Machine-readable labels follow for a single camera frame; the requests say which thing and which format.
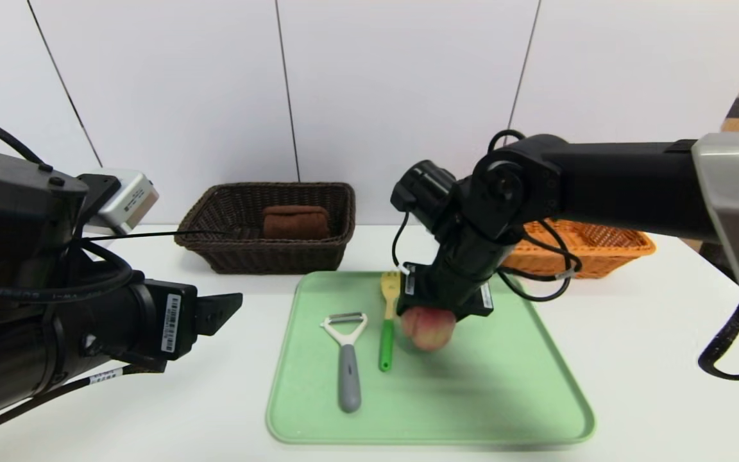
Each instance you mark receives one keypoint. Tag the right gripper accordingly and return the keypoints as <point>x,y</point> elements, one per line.
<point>448,294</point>

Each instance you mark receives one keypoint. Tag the orange wicker basket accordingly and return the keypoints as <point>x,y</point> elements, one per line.
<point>613,247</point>

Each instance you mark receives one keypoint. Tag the brown towel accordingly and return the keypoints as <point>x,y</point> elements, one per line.
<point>296,223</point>

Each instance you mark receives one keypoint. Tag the light green plastic tray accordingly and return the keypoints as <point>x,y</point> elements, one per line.
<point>504,385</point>

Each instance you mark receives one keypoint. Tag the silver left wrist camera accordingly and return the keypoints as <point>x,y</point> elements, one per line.
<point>126,199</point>

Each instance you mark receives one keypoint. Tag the red yellow peach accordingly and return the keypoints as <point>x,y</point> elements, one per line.
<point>428,330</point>

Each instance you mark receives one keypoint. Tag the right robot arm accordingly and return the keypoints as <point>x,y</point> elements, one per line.
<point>600,179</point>

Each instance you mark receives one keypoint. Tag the dark brown wicker basket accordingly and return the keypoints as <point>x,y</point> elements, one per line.
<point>280,256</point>

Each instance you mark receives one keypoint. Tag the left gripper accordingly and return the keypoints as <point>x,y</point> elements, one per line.
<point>173,323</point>

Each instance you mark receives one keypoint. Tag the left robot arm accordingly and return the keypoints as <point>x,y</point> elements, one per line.
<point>10,212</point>

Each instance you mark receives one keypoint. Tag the black zip tie tail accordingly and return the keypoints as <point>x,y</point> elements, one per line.
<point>151,234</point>

